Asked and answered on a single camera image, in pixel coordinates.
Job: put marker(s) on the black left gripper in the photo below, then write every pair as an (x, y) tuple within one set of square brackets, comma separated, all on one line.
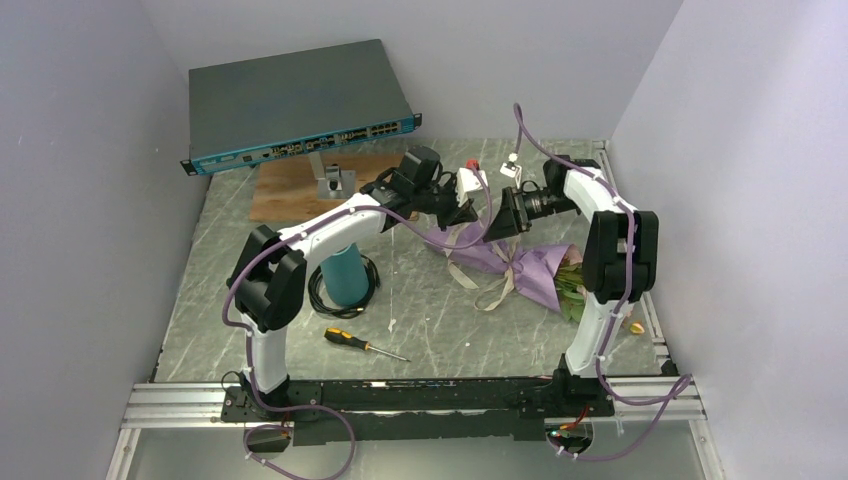
[(457, 214)]

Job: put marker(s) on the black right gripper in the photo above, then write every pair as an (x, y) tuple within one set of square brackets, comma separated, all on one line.
[(511, 217)]

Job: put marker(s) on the purple flower bouquet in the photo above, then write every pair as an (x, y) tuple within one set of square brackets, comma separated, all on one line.
[(549, 275)]

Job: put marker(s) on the beige ribbon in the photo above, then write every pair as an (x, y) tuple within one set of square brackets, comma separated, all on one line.
[(495, 259)]

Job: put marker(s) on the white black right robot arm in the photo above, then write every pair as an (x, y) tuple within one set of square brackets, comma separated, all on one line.
[(620, 256)]

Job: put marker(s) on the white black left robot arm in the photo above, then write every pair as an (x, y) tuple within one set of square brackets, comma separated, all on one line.
[(267, 287)]

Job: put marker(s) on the teal vase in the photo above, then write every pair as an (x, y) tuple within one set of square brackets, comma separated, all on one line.
[(345, 278)]

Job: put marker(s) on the grey metal stand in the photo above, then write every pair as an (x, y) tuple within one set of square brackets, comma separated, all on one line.
[(333, 182)]

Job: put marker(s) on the brown wooden board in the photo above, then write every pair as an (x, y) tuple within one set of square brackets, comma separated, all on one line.
[(287, 190)]

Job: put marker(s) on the orange black screwdriver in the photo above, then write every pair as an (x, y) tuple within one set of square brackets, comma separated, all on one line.
[(344, 338)]

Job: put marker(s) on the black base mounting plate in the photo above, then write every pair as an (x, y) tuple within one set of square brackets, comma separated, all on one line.
[(436, 408)]

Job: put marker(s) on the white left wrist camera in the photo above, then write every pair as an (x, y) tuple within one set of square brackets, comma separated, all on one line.
[(470, 178)]

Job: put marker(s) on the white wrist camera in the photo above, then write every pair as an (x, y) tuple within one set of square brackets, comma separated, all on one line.
[(470, 178), (511, 168)]

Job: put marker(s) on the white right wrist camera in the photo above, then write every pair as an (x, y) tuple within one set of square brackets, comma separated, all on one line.
[(511, 168)]

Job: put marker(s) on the grey teal network switch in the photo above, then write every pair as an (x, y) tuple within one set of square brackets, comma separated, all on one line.
[(249, 112)]

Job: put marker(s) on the aluminium frame rail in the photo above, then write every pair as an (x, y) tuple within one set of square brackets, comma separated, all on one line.
[(207, 405)]

